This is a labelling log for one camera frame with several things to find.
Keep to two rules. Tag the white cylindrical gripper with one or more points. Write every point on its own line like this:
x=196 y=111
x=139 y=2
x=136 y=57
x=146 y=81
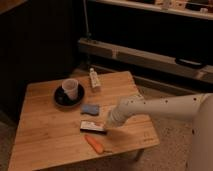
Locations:
x=115 y=118

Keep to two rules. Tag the black and white eraser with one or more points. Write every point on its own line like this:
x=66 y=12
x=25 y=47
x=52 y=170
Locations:
x=93 y=127

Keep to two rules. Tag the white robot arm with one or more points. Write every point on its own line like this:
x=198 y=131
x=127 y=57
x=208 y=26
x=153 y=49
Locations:
x=196 y=107

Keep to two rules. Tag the blue sponge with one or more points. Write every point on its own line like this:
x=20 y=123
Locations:
x=90 y=109

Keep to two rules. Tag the orange carrot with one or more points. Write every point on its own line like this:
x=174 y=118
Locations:
x=96 y=145

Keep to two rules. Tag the wooden table leg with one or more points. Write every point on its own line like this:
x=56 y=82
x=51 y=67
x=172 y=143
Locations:
x=138 y=155

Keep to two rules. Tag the white tube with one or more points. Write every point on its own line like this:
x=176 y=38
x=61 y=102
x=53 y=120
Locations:
x=95 y=82

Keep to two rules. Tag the black round plate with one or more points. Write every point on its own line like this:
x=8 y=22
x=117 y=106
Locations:
x=61 y=98

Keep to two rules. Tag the white paper cup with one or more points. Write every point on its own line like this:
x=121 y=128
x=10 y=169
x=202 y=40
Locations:
x=70 y=87

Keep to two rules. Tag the low wooden bench ledge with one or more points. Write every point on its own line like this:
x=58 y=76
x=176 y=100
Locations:
x=144 y=59

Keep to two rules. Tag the vertical metal pole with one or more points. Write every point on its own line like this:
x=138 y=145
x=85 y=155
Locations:
x=88 y=34

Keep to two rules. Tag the black handle on shelf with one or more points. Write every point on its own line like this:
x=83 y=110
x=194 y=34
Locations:
x=189 y=64

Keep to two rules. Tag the long wall shelf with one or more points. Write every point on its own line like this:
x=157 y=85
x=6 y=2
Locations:
x=163 y=8

